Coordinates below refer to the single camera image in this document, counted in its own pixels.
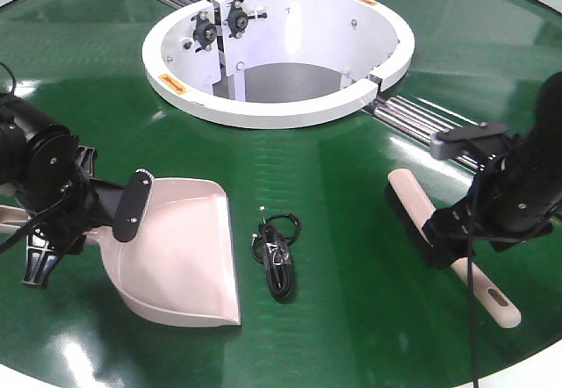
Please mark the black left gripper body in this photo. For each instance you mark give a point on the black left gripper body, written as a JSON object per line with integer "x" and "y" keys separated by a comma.
{"x": 87, "y": 202}

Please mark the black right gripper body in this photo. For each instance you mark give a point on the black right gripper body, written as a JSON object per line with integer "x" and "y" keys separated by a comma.
{"x": 449, "y": 230}

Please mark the pink hand brush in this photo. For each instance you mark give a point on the pink hand brush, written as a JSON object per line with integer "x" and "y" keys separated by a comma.
{"x": 418, "y": 207}

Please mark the pink plastic dustpan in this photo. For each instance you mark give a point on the pink plastic dustpan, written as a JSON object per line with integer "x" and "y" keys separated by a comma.
{"x": 179, "y": 269}

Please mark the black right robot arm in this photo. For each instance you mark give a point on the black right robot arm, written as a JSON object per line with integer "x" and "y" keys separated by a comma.
{"x": 516, "y": 190}

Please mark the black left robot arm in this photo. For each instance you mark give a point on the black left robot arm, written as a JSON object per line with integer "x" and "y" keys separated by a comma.
{"x": 52, "y": 178}

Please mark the steel transfer rollers right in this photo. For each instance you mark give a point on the steel transfer rollers right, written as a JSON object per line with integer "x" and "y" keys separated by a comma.
{"x": 422, "y": 121}

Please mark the left black bearing block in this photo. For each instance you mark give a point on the left black bearing block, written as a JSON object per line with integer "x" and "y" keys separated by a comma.
{"x": 205, "y": 32}

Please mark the black bearing block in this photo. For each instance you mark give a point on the black bearing block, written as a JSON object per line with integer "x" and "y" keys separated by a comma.
{"x": 237, "y": 19}
{"x": 205, "y": 32}

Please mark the right black bearing block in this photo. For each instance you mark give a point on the right black bearing block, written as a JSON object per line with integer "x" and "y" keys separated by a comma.
{"x": 237, "y": 19}

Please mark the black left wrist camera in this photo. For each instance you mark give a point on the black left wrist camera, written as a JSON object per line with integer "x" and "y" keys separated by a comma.
{"x": 132, "y": 206}

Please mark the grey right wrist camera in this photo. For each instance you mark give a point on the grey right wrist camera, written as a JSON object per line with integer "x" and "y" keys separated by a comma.
{"x": 479, "y": 142}

